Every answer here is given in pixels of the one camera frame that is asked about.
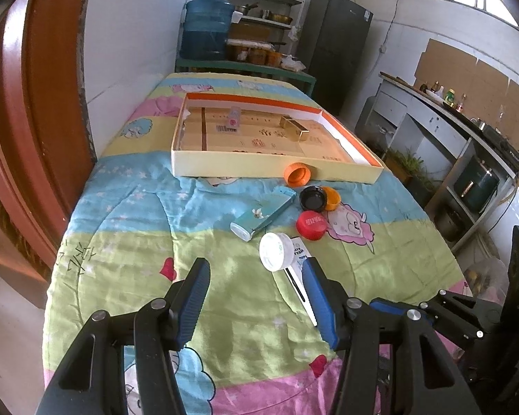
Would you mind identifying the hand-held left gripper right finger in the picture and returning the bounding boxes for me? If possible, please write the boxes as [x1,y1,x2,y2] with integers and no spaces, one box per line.
[302,256,481,415]

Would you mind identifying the brown wooden door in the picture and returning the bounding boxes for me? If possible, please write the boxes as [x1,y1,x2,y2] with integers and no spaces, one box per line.
[0,0,98,307]

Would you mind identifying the cardboard wall sheets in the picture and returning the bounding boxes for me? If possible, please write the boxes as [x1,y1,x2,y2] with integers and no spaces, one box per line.
[413,38,519,148]

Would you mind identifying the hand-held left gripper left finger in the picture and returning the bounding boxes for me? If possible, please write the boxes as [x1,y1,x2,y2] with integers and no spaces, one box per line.
[35,258,212,415]

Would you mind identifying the white kitchen counter cabinet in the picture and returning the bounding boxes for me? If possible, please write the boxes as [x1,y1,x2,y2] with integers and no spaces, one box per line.
[357,71,519,251]

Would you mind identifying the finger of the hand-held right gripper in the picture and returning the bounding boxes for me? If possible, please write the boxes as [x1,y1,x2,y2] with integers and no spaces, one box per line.
[369,297,442,327]
[432,290,509,351]

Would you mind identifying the orange bottle cap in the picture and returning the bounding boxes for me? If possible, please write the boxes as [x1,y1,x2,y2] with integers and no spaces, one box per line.
[284,162,313,187]
[320,186,342,212]

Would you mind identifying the blue water jug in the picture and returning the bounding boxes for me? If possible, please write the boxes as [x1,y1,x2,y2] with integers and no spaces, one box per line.
[179,0,235,60]

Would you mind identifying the clear plastic bag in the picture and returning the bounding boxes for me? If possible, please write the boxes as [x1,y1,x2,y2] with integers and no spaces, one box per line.
[462,254,516,304]

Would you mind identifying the row of orange food jars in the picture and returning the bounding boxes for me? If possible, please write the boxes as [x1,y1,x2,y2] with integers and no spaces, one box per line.
[226,39,286,66]

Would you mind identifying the teal rectangular box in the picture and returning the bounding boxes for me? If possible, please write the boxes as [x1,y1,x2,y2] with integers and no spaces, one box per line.
[230,186,295,241]

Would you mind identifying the dark green air fryer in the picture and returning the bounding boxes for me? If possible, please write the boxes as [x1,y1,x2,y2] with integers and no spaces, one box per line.
[453,156,500,213]

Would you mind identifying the white cartoon tin box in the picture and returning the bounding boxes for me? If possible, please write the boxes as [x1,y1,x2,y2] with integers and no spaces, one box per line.
[283,236,319,327]

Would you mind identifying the green metal shelf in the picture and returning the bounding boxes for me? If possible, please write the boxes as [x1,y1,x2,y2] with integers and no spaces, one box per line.
[175,57,317,96]

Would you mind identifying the white bottle cap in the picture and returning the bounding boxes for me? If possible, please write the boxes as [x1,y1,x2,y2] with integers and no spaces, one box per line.
[259,232,295,273]

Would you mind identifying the white plastic bag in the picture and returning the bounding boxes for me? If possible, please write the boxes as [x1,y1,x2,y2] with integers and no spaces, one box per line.
[281,54,308,72]

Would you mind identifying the orange-rimmed cardboard tray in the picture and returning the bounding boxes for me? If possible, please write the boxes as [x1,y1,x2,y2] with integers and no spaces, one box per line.
[171,92,385,184]

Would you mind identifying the gold rectangular box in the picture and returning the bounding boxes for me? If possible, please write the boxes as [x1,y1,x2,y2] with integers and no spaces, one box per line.
[279,114,310,142]

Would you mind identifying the black gas stove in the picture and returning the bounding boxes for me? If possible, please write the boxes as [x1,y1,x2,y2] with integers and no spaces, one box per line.
[480,123,519,169]

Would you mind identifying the black bottle cap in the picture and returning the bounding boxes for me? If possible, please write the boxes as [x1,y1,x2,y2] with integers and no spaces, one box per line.
[299,186,328,211]

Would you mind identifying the green potted plant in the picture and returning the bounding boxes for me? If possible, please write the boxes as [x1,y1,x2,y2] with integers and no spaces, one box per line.
[383,147,437,191]

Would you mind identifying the dark grey refrigerator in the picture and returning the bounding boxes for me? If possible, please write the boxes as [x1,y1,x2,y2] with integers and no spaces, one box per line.
[296,0,374,115]

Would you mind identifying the red bottle cap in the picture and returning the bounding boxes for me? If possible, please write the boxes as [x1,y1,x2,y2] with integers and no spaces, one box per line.
[296,211,328,241]

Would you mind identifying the brown cardboard box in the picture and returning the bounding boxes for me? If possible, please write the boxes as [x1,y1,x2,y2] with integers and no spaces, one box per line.
[229,21,273,42]

